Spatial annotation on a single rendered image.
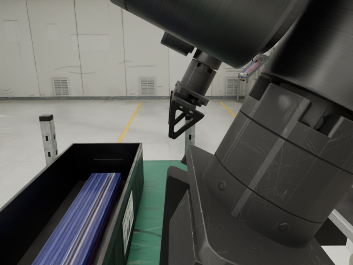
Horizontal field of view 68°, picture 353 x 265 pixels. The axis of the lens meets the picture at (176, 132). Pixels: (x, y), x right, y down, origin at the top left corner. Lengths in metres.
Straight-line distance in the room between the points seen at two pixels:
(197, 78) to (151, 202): 0.29
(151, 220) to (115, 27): 7.16
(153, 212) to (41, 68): 7.74
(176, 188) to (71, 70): 7.74
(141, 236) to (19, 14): 8.05
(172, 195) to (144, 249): 0.31
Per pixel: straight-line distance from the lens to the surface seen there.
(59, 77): 8.03
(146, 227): 0.54
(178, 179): 0.19
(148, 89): 7.50
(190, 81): 0.52
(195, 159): 0.15
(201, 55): 0.52
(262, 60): 6.67
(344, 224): 0.46
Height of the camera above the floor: 1.27
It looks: 17 degrees down
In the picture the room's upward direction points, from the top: straight up
